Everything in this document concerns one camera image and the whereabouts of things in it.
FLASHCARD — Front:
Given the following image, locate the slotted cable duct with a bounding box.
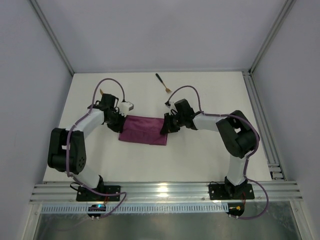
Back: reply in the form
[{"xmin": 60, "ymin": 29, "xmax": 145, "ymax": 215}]
[{"xmin": 40, "ymin": 202, "xmax": 228, "ymax": 215}]

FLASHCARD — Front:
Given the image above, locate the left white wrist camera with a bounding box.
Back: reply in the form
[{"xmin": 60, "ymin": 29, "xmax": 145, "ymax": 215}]
[{"xmin": 119, "ymin": 101, "xmax": 134, "ymax": 117}]

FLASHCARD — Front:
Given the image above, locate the aluminium rail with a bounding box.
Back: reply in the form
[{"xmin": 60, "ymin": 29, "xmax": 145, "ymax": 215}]
[
  {"xmin": 242, "ymin": 70, "xmax": 287, "ymax": 181},
  {"xmin": 29, "ymin": 181, "xmax": 303, "ymax": 204}
]

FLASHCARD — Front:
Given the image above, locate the left black controller board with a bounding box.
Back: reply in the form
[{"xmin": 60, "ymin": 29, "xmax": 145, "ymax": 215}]
[{"xmin": 87, "ymin": 204, "xmax": 106, "ymax": 218}]

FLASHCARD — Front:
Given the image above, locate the corner frame post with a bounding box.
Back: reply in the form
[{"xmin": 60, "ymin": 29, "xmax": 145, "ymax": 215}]
[
  {"xmin": 248, "ymin": 0, "xmax": 296, "ymax": 75},
  {"xmin": 28, "ymin": 0, "xmax": 75, "ymax": 77}
]

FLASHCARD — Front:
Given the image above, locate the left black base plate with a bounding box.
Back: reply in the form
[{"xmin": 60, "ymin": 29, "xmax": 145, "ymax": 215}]
[{"xmin": 76, "ymin": 185, "xmax": 121, "ymax": 202}]

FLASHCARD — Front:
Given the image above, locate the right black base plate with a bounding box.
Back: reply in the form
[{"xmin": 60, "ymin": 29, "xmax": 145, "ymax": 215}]
[{"xmin": 208, "ymin": 182, "xmax": 255, "ymax": 200}]

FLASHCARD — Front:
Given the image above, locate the black controller board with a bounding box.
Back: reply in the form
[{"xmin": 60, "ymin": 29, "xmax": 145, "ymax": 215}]
[
  {"xmin": 87, "ymin": 204, "xmax": 106, "ymax": 218},
  {"xmin": 226, "ymin": 203, "xmax": 245, "ymax": 218}
]

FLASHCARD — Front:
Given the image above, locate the gold fork black handle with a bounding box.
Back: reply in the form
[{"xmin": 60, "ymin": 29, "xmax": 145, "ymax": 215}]
[{"xmin": 155, "ymin": 73, "xmax": 172, "ymax": 94}]

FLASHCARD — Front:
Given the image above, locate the front aluminium rail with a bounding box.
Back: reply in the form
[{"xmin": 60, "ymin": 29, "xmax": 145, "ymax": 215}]
[{"xmin": 29, "ymin": 181, "xmax": 303, "ymax": 204}]

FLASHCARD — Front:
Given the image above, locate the right side aluminium rail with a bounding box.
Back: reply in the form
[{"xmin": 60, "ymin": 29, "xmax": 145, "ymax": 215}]
[{"xmin": 242, "ymin": 70, "xmax": 287, "ymax": 181}]

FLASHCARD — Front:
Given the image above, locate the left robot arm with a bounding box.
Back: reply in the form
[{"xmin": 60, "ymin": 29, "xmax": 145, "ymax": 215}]
[{"xmin": 47, "ymin": 93, "xmax": 126, "ymax": 202}]

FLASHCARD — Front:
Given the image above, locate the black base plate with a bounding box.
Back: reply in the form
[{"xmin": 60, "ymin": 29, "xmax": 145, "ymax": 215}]
[
  {"xmin": 208, "ymin": 182, "xmax": 255, "ymax": 200},
  {"xmin": 76, "ymin": 185, "xmax": 121, "ymax": 202}
]

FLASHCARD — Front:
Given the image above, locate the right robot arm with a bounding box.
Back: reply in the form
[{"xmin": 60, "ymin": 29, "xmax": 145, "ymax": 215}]
[{"xmin": 160, "ymin": 99, "xmax": 260, "ymax": 200}]

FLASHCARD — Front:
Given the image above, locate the left corner frame post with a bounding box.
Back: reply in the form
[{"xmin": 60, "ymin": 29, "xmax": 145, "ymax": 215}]
[{"xmin": 28, "ymin": 0, "xmax": 75, "ymax": 77}]

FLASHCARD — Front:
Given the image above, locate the purple cloth napkin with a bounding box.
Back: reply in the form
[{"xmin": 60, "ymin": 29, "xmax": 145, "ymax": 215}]
[{"xmin": 118, "ymin": 115, "xmax": 168, "ymax": 146}]

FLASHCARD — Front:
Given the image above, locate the right corner frame post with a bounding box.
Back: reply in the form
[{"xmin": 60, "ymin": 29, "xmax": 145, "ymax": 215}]
[{"xmin": 248, "ymin": 0, "xmax": 296, "ymax": 75}]

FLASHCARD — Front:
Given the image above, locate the right black controller board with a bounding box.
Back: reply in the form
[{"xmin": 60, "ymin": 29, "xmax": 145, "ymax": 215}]
[{"xmin": 226, "ymin": 203, "xmax": 245, "ymax": 218}]

